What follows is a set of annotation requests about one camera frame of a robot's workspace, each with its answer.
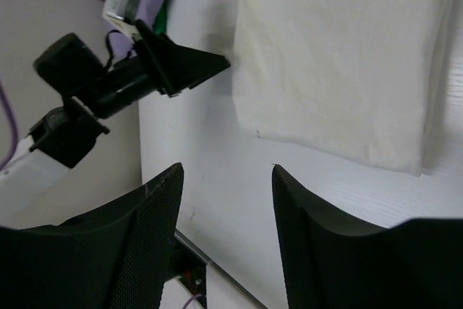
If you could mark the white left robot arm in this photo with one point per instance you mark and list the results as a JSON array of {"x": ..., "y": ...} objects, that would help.
[{"x": 63, "y": 137}]

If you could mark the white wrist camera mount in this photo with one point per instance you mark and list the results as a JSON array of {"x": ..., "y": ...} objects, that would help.
[{"x": 122, "y": 15}]

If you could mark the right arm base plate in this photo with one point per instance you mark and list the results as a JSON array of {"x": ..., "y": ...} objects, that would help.
[{"x": 188, "y": 265}]

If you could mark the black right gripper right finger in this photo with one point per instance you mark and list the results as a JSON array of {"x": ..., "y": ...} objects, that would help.
[{"x": 332, "y": 259}]

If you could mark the green t shirt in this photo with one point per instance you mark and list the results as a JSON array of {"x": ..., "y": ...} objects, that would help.
[{"x": 160, "y": 22}]

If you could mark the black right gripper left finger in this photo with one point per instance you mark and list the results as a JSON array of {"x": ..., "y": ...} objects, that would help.
[{"x": 115, "y": 256}]

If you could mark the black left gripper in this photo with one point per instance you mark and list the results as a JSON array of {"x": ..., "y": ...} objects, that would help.
[{"x": 73, "y": 70}]

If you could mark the white t shirt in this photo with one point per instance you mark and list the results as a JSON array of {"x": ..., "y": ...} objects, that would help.
[{"x": 353, "y": 78}]

